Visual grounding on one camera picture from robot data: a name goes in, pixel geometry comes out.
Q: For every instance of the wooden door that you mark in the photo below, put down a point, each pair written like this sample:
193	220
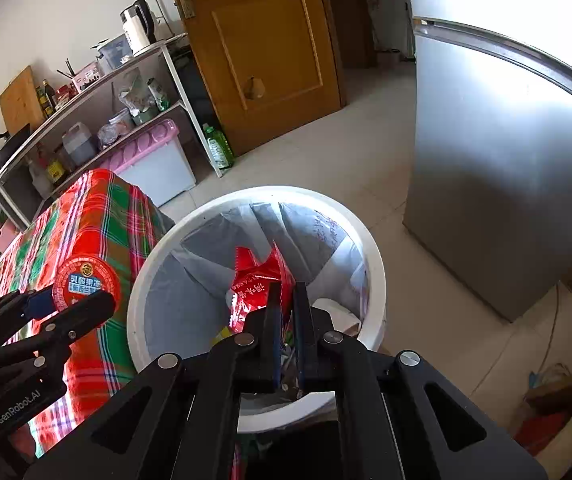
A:
266	60

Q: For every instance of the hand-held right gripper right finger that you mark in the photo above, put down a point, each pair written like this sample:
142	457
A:
308	350

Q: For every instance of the yellow label sauce bottle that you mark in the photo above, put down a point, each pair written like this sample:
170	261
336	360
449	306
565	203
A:
56	170

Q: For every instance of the clear plastic cup red lid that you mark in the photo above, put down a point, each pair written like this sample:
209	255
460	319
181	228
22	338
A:
83	280

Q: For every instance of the pink storage box lid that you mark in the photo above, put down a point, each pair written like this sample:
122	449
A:
166	170

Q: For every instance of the pink white box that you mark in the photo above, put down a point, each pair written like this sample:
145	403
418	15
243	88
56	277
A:
86	77

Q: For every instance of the red bag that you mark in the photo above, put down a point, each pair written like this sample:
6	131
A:
541	432

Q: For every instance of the green oil bottle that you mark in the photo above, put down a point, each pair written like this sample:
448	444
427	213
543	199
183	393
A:
41	105

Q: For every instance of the clear lidded container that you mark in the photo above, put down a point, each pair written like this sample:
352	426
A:
116	55

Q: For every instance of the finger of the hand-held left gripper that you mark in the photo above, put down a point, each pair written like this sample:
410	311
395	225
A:
41	305
81	317

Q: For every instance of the silver refrigerator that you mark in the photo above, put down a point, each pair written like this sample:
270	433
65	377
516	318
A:
491	160

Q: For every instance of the black wok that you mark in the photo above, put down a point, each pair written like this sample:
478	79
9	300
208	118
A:
11	145

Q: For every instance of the plaid blanket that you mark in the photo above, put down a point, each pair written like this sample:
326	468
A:
106	220

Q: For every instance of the dark sauce bottle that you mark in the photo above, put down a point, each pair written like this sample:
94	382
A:
49	97

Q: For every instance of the translucent bin liner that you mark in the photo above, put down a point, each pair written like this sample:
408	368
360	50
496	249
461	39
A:
191	285

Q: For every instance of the dark chopsticks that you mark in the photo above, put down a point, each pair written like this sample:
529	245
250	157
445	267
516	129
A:
67	70

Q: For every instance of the green bowl with bags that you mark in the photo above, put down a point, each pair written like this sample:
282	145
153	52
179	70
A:
141	102

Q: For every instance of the wooden cutting board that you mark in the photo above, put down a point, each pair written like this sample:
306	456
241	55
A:
21	100

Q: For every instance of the green drink bottle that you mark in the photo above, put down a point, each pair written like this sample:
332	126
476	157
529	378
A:
220	150

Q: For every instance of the white electric kettle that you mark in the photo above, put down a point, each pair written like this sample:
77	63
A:
136	35

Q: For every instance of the red snack packet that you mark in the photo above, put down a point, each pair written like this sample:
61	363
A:
251	285

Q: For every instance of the white plastic jug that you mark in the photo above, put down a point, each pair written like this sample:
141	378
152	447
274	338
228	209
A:
80	147

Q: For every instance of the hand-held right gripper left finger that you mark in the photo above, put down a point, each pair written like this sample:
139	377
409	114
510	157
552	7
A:
271	350

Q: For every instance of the clear plastic bottle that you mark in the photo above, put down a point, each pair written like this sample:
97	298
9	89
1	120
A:
40	180

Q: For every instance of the white trash bin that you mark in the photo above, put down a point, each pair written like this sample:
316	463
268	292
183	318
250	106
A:
266	195

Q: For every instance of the tall metal shelf unit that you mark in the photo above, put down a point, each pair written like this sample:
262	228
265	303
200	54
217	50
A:
176	80

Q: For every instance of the red jar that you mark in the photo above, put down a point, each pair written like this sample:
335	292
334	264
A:
64	95

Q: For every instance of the crumpled clear plastic bags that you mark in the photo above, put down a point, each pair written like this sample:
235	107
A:
107	137

